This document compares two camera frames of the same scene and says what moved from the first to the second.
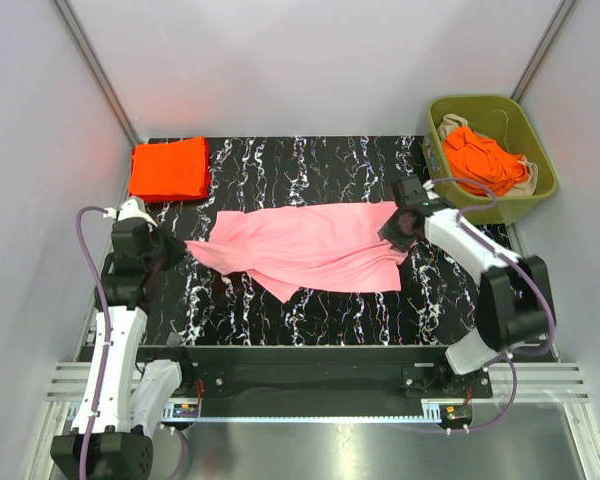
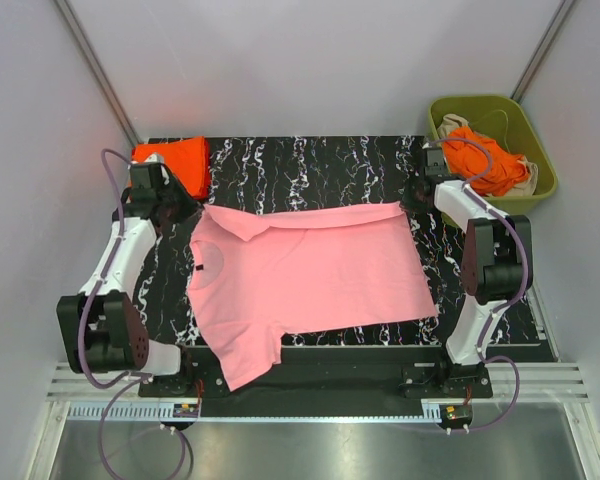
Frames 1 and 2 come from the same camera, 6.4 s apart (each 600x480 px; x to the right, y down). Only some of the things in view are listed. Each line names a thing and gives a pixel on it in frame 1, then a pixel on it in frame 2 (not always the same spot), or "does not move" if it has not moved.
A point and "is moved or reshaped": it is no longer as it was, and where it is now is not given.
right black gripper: (388, 232) to (412, 206)
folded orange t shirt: (169, 171) does not move
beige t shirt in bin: (524, 189) does not move
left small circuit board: (186, 410) does not move
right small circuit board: (455, 412) does not move
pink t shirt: (330, 248) is moved or reshaped
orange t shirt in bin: (472, 157) does not move
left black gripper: (177, 246) to (191, 206)
